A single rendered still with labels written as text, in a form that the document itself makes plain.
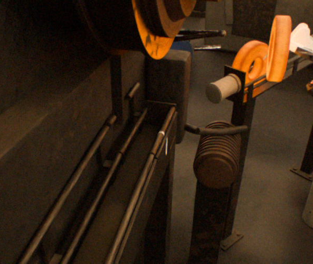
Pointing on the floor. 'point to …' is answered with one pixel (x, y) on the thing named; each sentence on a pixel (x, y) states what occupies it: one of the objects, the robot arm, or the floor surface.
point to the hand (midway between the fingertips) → (280, 41)
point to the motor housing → (212, 191)
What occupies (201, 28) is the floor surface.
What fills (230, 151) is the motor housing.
